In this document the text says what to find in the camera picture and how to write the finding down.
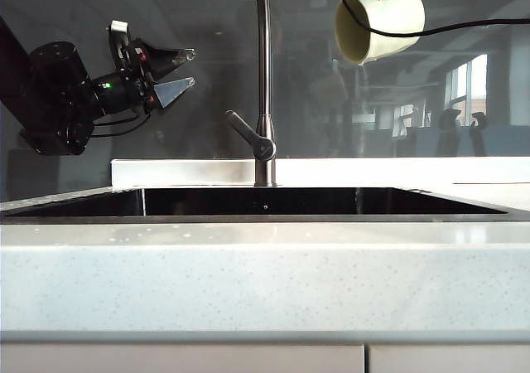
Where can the pale green ceramic mug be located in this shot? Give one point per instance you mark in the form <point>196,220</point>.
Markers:
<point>393,20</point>

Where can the narrow grey cabinet door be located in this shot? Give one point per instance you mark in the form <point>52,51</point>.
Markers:
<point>451,360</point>

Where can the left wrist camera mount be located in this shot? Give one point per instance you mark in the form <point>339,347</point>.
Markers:
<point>118,37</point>

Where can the black undermount sink basin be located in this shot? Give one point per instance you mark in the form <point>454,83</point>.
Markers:
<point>269,202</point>

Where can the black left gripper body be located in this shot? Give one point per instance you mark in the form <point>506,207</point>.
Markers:
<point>124,93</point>

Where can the brushed steel gooseneck faucet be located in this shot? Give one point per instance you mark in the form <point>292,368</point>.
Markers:
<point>264,78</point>

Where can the white backsplash upstand ledge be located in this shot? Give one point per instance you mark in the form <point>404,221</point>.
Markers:
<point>186,173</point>

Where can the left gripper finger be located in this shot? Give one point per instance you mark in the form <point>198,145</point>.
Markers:
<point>165,60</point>
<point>172,91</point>

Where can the wide grey cabinet door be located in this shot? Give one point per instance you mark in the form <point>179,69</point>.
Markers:
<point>182,359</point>

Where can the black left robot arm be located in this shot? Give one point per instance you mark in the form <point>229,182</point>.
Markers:
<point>54,91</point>

